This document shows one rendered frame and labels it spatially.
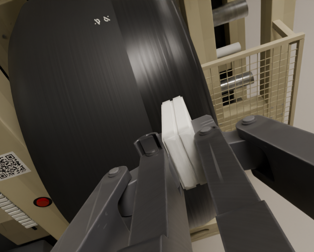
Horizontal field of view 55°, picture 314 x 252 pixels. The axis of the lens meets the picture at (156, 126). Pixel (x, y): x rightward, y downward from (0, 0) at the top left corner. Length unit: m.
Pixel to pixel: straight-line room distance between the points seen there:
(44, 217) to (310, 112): 1.90
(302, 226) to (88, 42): 1.59
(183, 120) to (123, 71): 0.30
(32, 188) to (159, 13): 0.52
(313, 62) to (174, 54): 2.35
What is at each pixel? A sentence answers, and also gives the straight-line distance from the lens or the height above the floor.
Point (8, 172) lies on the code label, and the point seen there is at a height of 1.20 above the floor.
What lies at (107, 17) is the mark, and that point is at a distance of 0.50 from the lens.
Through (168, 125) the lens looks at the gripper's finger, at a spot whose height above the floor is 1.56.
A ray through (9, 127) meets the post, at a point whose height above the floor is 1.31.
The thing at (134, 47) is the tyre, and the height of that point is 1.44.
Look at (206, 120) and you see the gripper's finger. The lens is 0.17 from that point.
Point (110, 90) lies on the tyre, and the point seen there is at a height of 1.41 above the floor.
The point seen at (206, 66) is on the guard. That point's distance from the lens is 1.13.
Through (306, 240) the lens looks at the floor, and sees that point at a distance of 1.83.
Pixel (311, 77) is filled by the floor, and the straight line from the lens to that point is 2.62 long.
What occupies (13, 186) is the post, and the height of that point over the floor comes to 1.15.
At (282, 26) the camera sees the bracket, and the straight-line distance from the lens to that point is 1.32.
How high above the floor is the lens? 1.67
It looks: 45 degrees down
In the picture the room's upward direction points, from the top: 19 degrees counter-clockwise
